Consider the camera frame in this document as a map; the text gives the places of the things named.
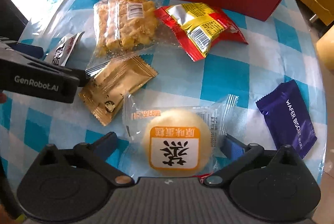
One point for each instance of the gold biscuit packet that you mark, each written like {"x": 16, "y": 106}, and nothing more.
{"x": 103, "y": 95}

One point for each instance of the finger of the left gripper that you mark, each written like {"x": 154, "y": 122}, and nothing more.
{"x": 31, "y": 50}
{"x": 24, "y": 69}

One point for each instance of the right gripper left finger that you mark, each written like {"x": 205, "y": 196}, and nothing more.
{"x": 94, "y": 155}

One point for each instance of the red yellow snack packet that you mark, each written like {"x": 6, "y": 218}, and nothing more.
{"x": 198, "y": 27}

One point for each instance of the round steamed cake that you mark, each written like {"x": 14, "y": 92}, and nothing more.
{"x": 175, "y": 141}

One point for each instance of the person's left hand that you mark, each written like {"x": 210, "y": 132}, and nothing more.
{"x": 3, "y": 98}

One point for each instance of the purple wafer biscuit packet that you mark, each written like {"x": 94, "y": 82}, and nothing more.
{"x": 287, "y": 118}

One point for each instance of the blue white checkered tablecloth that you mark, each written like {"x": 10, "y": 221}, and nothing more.
{"x": 277, "y": 50}

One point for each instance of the yellow trash bin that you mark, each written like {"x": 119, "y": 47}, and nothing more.
{"x": 325, "y": 49}

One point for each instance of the yellow waffle snack bag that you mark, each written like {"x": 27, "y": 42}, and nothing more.
{"x": 124, "y": 29}

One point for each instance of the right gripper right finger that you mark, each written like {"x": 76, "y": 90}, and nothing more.
{"x": 242, "y": 158}

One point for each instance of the white black chicken snack packet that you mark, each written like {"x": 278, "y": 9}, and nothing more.
{"x": 60, "y": 54}

